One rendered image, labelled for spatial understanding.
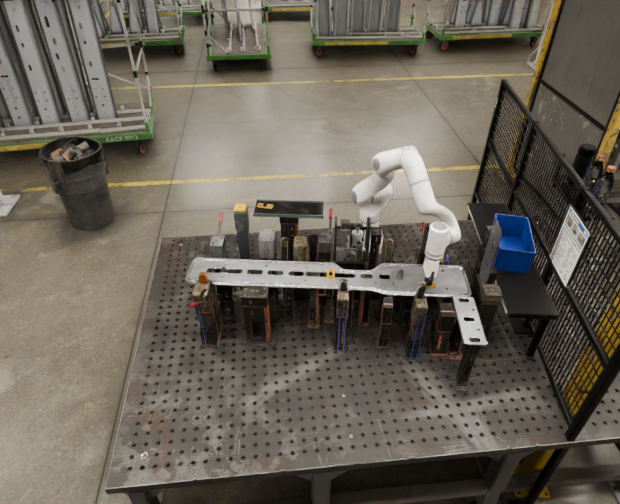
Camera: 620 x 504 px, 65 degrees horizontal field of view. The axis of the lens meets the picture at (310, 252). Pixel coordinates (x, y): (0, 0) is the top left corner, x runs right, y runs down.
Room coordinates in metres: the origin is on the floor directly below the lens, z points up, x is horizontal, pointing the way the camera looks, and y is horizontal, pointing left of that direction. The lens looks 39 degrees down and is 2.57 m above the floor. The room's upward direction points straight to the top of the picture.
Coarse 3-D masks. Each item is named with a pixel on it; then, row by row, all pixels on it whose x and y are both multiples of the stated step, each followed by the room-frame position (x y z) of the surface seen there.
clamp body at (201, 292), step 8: (208, 280) 1.67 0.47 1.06; (200, 288) 1.61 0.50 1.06; (208, 288) 1.61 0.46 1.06; (192, 296) 1.57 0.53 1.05; (200, 296) 1.58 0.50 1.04; (208, 296) 1.58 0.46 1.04; (200, 304) 1.57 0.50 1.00; (208, 304) 1.57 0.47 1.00; (200, 312) 1.57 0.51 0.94; (208, 312) 1.57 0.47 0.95; (200, 320) 1.57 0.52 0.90; (208, 320) 1.59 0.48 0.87; (216, 320) 1.63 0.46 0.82; (200, 328) 1.58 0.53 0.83; (208, 328) 1.58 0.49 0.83; (216, 328) 1.62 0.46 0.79; (208, 336) 1.58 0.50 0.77; (216, 336) 1.60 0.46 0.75; (208, 344) 1.58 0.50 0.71; (216, 344) 1.57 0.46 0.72
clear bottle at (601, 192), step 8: (608, 168) 1.72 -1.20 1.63; (600, 176) 1.74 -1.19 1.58; (608, 176) 1.71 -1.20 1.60; (600, 184) 1.71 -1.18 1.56; (608, 184) 1.69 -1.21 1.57; (592, 192) 1.73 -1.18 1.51; (600, 192) 1.70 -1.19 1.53; (608, 192) 1.69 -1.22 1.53; (600, 200) 1.69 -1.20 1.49; (592, 208) 1.70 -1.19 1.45
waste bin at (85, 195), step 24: (48, 144) 3.76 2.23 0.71; (72, 144) 3.78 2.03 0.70; (96, 144) 3.84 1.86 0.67; (48, 168) 3.48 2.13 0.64; (72, 168) 3.45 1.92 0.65; (96, 168) 3.58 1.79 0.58; (72, 192) 3.47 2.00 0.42; (96, 192) 3.55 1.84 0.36; (72, 216) 3.50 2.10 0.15; (96, 216) 3.52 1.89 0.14
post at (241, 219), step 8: (240, 216) 2.10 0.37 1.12; (248, 216) 2.16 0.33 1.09; (240, 224) 2.10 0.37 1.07; (248, 224) 2.14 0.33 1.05; (240, 232) 2.11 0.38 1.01; (248, 232) 2.14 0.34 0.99; (240, 240) 2.11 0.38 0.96; (248, 240) 2.12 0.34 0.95; (240, 248) 2.11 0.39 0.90; (248, 248) 2.11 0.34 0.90; (240, 256) 2.11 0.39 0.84; (248, 256) 2.11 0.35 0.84; (240, 272) 2.13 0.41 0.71
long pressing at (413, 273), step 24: (192, 264) 1.86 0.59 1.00; (216, 264) 1.85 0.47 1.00; (240, 264) 1.85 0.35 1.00; (264, 264) 1.85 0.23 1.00; (288, 264) 1.85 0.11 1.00; (312, 264) 1.86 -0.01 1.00; (336, 264) 1.85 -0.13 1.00; (384, 264) 1.85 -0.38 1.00; (408, 264) 1.85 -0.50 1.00; (312, 288) 1.69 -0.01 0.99; (336, 288) 1.68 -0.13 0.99; (360, 288) 1.68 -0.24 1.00; (384, 288) 1.68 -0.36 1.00; (408, 288) 1.68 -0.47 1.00; (432, 288) 1.68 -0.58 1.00; (456, 288) 1.68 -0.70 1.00
